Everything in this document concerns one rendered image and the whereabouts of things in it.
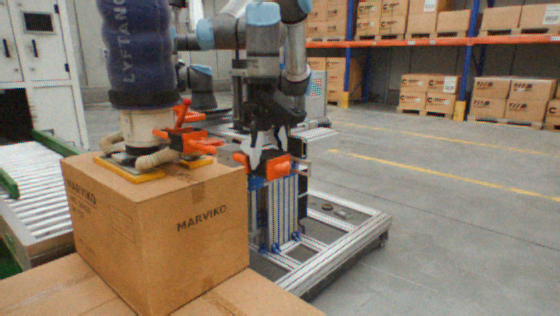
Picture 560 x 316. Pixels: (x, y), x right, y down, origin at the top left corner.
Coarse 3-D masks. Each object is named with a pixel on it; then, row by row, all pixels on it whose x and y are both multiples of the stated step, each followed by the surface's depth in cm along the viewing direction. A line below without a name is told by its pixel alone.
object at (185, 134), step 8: (184, 128) 108; (192, 128) 110; (168, 136) 104; (176, 136) 101; (184, 136) 100; (192, 136) 102; (200, 136) 104; (176, 144) 103; (184, 144) 101; (184, 152) 101
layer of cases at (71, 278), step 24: (48, 264) 134; (72, 264) 134; (0, 288) 121; (24, 288) 121; (48, 288) 121; (72, 288) 121; (96, 288) 120; (216, 288) 120; (240, 288) 120; (264, 288) 120; (0, 312) 110; (24, 312) 110; (48, 312) 110; (72, 312) 109; (96, 312) 109; (120, 312) 109; (192, 312) 109; (216, 312) 109; (240, 312) 109; (264, 312) 109; (288, 312) 109; (312, 312) 109
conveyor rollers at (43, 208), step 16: (16, 144) 309; (32, 144) 310; (0, 160) 265; (16, 160) 265; (32, 160) 265; (48, 160) 265; (16, 176) 230; (32, 176) 229; (48, 176) 228; (0, 192) 203; (32, 192) 207; (48, 192) 205; (64, 192) 203; (16, 208) 181; (32, 208) 185; (48, 208) 183; (64, 208) 181; (32, 224) 164; (48, 224) 167; (64, 224) 165
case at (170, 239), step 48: (96, 192) 112; (144, 192) 99; (192, 192) 106; (240, 192) 122; (96, 240) 122; (144, 240) 97; (192, 240) 110; (240, 240) 126; (144, 288) 102; (192, 288) 113
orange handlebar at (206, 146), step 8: (176, 112) 156; (192, 112) 147; (184, 120) 136; (192, 120) 138; (200, 120) 141; (168, 128) 116; (160, 136) 112; (192, 144) 99; (200, 144) 97; (208, 144) 95; (216, 144) 98; (224, 144) 96; (208, 152) 95; (216, 152) 92; (240, 160) 85; (280, 168) 78; (288, 168) 79
